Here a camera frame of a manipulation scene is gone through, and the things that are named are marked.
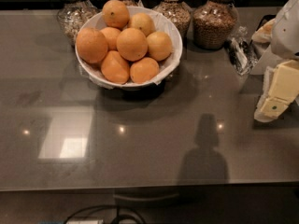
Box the center orange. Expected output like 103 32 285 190
117 28 148 62

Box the small middle left orange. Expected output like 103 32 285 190
101 27 121 50

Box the white power adapter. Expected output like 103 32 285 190
65 219 104 224

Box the white napkin holder box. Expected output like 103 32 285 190
250 43 284 75

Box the front left orange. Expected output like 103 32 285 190
101 50 130 84

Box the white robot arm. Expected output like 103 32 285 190
250 0 299 122

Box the left glass cereal jar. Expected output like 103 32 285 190
57 0 98 47

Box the back right yellowish orange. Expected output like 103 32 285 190
128 13 156 36

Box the clear plastic cutlery packet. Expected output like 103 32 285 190
224 26 258 76

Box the left large orange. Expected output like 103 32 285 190
76 28 108 63

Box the top orange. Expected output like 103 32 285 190
102 0 130 29

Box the right glass cereal jar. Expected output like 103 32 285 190
192 0 238 50

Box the front right orange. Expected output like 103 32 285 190
130 57 160 84

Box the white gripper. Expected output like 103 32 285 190
253 59 299 124

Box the black cable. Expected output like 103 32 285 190
63 204 148 224

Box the white bowl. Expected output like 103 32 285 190
76 7 183 90

